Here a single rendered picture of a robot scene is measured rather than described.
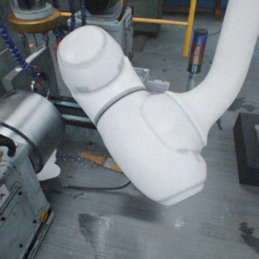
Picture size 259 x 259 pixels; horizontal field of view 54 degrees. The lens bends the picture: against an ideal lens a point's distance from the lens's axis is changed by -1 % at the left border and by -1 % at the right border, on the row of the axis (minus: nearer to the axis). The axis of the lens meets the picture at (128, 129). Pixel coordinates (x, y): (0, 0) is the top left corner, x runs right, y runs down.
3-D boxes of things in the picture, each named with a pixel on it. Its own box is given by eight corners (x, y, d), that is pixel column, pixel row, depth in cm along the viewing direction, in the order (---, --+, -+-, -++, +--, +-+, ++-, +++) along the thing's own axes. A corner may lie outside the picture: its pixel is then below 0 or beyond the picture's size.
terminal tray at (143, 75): (111, 95, 96) (111, 78, 92) (119, 81, 104) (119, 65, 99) (143, 99, 94) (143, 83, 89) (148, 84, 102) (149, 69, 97)
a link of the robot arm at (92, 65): (69, 87, 50) (104, 139, 46) (30, 39, 35) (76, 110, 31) (114, 56, 51) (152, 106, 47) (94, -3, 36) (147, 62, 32)
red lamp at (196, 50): (189, 54, 112) (191, 44, 109) (191, 48, 116) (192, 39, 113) (203, 56, 111) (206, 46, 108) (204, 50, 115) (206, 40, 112)
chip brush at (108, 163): (78, 159, 109) (78, 158, 108) (84, 151, 112) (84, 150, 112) (122, 173, 103) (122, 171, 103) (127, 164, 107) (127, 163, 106)
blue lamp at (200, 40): (191, 44, 109) (193, 34, 106) (192, 39, 113) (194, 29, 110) (206, 46, 108) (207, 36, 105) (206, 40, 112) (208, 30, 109)
